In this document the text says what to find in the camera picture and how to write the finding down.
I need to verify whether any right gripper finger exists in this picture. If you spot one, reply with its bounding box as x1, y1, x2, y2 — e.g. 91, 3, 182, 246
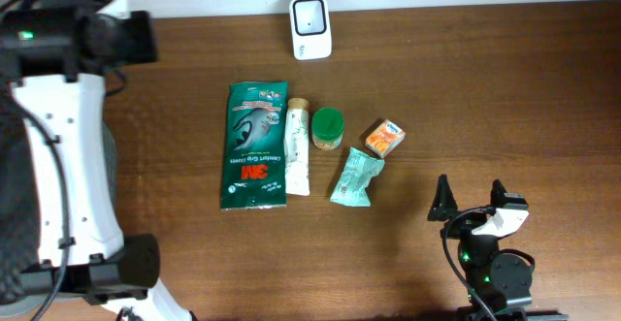
490, 179, 507, 208
427, 175, 458, 222

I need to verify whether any orange small box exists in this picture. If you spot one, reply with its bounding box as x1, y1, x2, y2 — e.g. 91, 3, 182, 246
365, 119, 406, 158

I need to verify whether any mint green wipes pack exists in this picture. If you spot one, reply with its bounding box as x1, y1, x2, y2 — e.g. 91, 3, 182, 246
330, 147, 385, 208

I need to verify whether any green lid jar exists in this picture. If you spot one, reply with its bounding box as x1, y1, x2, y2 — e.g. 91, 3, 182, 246
311, 108, 344, 150

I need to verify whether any white cream tube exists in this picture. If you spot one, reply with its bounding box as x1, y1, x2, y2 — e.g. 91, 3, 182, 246
284, 98, 310, 196

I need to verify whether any green 3M gloves packet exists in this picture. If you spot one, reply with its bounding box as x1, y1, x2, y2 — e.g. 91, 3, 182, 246
220, 81, 288, 210

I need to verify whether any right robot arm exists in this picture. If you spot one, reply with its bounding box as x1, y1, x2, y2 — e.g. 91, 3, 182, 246
427, 175, 570, 321

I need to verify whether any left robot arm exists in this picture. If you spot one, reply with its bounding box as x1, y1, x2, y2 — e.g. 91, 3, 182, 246
1, 0, 193, 320

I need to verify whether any white barcode scanner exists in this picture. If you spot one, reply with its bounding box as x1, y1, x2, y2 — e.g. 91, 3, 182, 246
289, 0, 333, 61

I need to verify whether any grey plastic basket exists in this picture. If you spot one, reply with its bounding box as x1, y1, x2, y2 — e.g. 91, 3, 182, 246
0, 92, 119, 320

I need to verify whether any right black cable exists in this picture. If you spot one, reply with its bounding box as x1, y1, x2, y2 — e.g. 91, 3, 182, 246
440, 206, 499, 321

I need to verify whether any black cable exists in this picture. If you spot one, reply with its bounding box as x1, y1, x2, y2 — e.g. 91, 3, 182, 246
9, 82, 74, 321
440, 206, 499, 321

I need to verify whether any left black cable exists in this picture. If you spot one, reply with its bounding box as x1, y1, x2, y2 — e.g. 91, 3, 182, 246
9, 82, 74, 321

